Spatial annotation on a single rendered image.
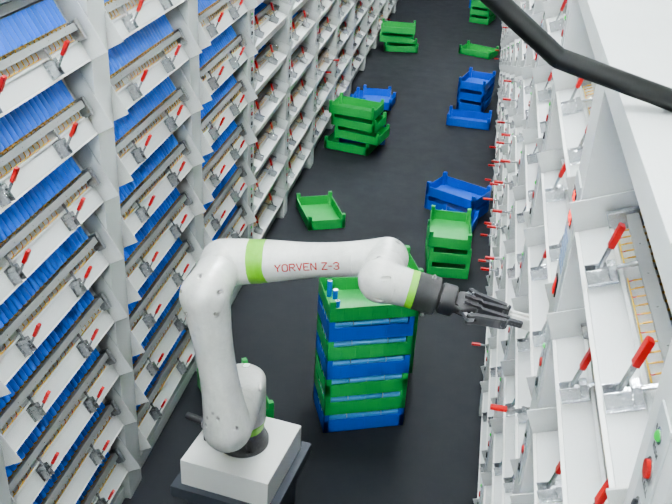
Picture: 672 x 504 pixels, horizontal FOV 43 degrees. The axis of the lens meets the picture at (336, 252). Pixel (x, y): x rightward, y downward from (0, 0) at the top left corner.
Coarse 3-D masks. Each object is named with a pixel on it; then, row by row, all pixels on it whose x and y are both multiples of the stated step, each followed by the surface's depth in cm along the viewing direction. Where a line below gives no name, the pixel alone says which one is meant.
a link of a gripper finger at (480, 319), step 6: (480, 318) 196; (486, 318) 196; (492, 318) 196; (498, 318) 197; (504, 318) 198; (468, 324) 196; (480, 324) 197; (486, 324) 197; (492, 324) 197; (498, 324) 197
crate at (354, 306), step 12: (324, 288) 301; (348, 288) 305; (324, 300) 293; (348, 300) 299; (360, 300) 299; (336, 312) 285; (348, 312) 286; (360, 312) 287; (372, 312) 288; (384, 312) 289; (396, 312) 290; (408, 312) 291
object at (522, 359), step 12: (516, 300) 216; (528, 300) 216; (528, 312) 217; (516, 336) 209; (528, 336) 208; (516, 348) 205; (516, 360) 201; (528, 360) 199; (516, 372) 196; (528, 372) 195; (516, 384) 192; (516, 396) 189; (528, 396) 187; (516, 408) 185; (516, 420) 181; (516, 432) 178; (516, 444) 175; (516, 456) 172; (516, 468) 165
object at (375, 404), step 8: (320, 392) 310; (400, 392) 309; (320, 400) 311; (328, 400) 303; (352, 400) 305; (360, 400) 306; (368, 400) 306; (376, 400) 307; (384, 400) 308; (392, 400) 309; (400, 400) 310; (328, 408) 304; (336, 408) 305; (344, 408) 306; (352, 408) 307; (360, 408) 308; (368, 408) 308; (376, 408) 309; (384, 408) 310; (392, 408) 311
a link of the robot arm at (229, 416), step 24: (216, 264) 210; (192, 288) 202; (216, 288) 203; (192, 312) 204; (216, 312) 204; (192, 336) 210; (216, 336) 208; (216, 360) 211; (216, 384) 214; (240, 384) 221; (216, 408) 217; (240, 408) 220; (216, 432) 220; (240, 432) 221
